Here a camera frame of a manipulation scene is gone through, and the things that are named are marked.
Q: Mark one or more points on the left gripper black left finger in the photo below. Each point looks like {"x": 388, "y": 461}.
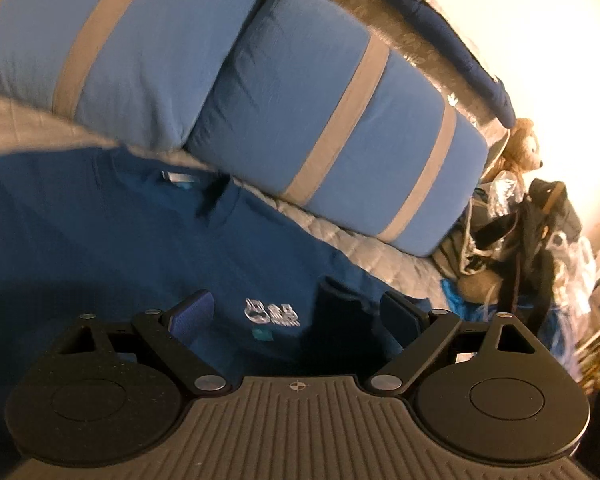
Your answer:
{"x": 168, "y": 336}

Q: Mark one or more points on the blue t-shirt with logo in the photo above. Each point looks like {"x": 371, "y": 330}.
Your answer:
{"x": 111, "y": 234}

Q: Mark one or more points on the brown teddy bear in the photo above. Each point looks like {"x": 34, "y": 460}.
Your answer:
{"x": 518, "y": 152}

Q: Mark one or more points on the blue pillow, grey stripes, right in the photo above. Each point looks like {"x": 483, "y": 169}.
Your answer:
{"x": 314, "y": 108}

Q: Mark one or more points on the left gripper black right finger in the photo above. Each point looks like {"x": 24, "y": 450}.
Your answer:
{"x": 423, "y": 336}

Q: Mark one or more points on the blue pillow, grey stripes, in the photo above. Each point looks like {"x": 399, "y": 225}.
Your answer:
{"x": 314, "y": 108}
{"x": 138, "y": 71}

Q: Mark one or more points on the grey quilted bed cover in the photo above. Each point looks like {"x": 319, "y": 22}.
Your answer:
{"x": 22, "y": 129}

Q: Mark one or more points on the black bag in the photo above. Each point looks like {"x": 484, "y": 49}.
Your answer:
{"x": 457, "y": 258}

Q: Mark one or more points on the blue pillow, grey stripes, left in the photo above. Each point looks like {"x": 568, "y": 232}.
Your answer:
{"x": 138, "y": 71}

